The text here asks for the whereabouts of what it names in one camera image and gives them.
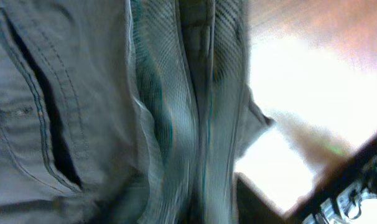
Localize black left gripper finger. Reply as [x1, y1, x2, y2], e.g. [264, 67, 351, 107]
[235, 173, 287, 224]

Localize grey shorts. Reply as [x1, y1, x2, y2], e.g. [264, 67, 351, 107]
[0, 0, 269, 223]

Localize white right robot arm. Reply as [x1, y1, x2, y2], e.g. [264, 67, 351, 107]
[287, 135, 377, 223]

